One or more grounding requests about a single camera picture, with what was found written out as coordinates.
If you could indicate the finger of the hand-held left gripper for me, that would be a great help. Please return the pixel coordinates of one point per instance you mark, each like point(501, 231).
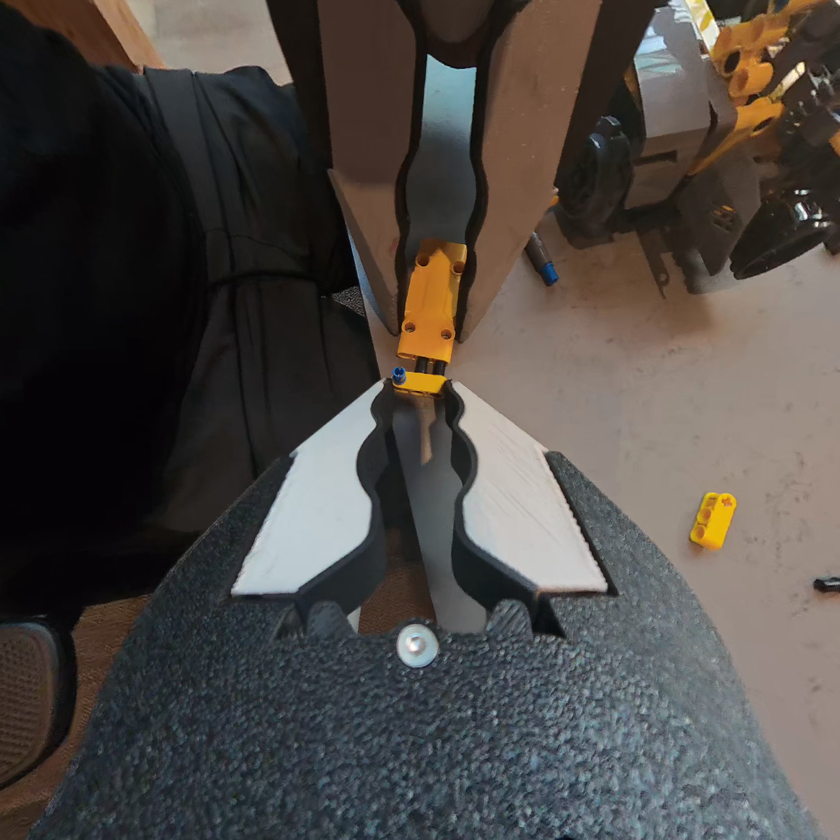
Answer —
point(525, 118)
point(367, 118)

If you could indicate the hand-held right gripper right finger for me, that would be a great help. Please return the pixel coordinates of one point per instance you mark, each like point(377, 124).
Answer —
point(525, 518)

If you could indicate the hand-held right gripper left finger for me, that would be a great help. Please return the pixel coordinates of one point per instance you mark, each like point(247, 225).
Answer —
point(308, 518)

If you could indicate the short yellow beam with pins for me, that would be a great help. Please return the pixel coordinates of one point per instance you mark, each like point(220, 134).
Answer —
point(423, 384)

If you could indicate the yellow rectangular building panel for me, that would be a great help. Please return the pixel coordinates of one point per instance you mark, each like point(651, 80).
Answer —
point(430, 302)

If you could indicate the grey shaft with yellow lever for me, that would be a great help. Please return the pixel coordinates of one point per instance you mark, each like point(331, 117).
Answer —
point(539, 253)

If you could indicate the yellow grey toy vehicle model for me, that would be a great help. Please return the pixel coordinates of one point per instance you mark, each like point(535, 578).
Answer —
point(689, 164)

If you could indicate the yellow two-hole connector block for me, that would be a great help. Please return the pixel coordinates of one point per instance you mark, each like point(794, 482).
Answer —
point(712, 518)

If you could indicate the black connector pin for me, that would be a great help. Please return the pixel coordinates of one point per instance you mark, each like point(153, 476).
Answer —
point(828, 584)

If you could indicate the black mesh office chair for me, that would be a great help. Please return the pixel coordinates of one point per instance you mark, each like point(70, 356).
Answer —
point(29, 695)

